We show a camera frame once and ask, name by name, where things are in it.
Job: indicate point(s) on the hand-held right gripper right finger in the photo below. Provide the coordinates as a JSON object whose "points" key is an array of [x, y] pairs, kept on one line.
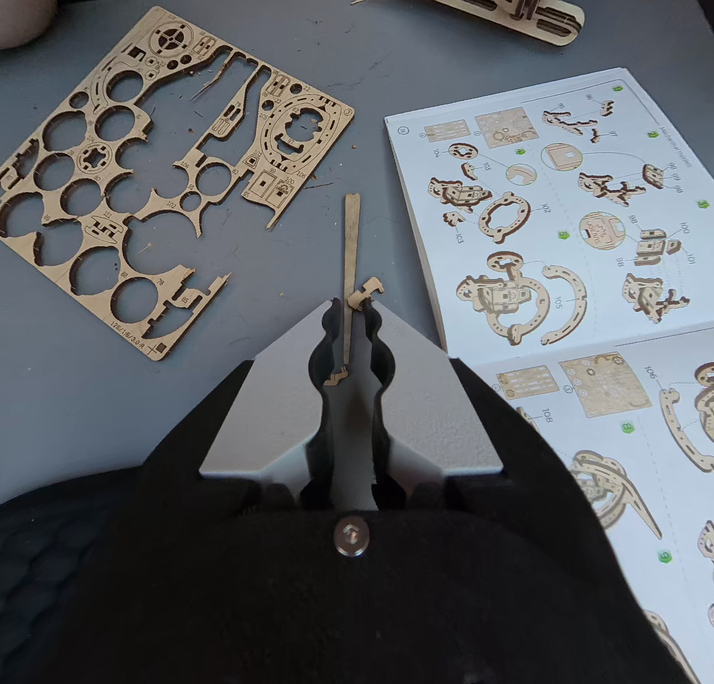
{"points": [[440, 410]]}

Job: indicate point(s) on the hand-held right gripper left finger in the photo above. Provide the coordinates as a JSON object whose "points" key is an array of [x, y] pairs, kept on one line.
{"points": [[262, 410]]}

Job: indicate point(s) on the small hooked wooden part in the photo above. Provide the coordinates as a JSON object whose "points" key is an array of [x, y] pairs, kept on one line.
{"points": [[365, 294]]}

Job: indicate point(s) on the long thin wooden strip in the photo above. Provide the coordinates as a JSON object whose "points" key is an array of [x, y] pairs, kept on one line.
{"points": [[351, 249]]}

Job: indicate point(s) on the laser-cut wooden parts sheet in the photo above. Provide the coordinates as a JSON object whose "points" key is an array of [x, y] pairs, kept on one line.
{"points": [[134, 332]]}

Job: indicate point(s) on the model instruction booklet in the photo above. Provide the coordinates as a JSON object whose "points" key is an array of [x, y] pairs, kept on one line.
{"points": [[613, 360]]}

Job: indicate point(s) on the assembled wooden engine model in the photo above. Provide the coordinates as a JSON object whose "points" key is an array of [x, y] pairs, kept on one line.
{"points": [[546, 23]]}

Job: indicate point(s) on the small notched wooden part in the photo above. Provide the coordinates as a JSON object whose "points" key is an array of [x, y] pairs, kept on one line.
{"points": [[336, 377]]}

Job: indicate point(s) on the black textured armrest pad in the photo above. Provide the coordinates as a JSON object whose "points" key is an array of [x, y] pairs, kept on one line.
{"points": [[33, 583]]}

